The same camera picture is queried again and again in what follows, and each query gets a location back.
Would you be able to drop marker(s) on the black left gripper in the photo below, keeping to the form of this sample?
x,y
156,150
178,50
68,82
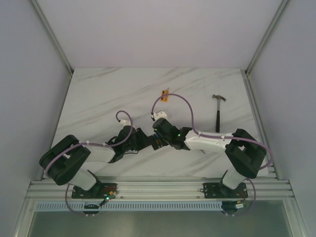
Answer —
x,y
142,138

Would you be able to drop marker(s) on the black fuse box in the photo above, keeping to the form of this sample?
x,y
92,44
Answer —
x,y
157,142

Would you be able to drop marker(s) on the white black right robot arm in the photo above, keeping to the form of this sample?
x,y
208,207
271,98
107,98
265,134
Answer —
x,y
241,149

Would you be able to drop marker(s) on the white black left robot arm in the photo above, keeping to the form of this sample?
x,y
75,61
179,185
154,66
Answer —
x,y
64,160

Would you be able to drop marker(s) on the orange fuse holder block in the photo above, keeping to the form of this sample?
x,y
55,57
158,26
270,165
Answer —
x,y
164,95

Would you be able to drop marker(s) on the aluminium mounting rail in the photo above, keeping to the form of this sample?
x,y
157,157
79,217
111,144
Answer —
x,y
164,188

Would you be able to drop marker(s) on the black handled claw hammer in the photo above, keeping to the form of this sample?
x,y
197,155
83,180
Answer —
x,y
219,98

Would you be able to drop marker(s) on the white slotted cable duct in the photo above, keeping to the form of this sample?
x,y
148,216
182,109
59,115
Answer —
x,y
148,206

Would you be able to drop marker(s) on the aluminium corner frame post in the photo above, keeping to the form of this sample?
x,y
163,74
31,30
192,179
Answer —
x,y
51,35

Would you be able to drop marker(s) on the right aluminium frame post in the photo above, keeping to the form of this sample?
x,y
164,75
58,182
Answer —
x,y
284,4

